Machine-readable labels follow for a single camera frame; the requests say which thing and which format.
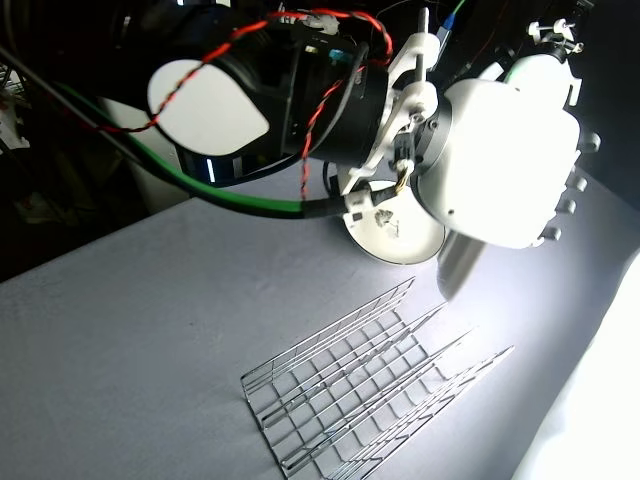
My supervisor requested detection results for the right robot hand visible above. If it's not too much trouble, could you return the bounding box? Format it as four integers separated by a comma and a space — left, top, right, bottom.
412, 77, 602, 251

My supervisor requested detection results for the grey USB adapter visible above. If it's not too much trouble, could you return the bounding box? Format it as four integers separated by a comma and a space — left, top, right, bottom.
433, 12, 456, 54

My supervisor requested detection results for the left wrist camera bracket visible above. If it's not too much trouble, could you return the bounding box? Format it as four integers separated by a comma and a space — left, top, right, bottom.
527, 18, 585, 109

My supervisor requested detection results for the red black twisted wire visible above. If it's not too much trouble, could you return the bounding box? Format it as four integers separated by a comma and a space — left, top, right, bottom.
97, 9, 395, 202

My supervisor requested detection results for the chrome wire plate rack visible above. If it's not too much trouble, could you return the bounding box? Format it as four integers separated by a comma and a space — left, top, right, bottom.
239, 277, 516, 479

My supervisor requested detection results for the thick green sleeved cable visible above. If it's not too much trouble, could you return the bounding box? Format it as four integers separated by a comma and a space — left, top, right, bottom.
52, 82, 382, 222

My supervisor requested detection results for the thin black cable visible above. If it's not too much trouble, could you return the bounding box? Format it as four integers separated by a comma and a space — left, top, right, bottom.
0, 45, 151, 167

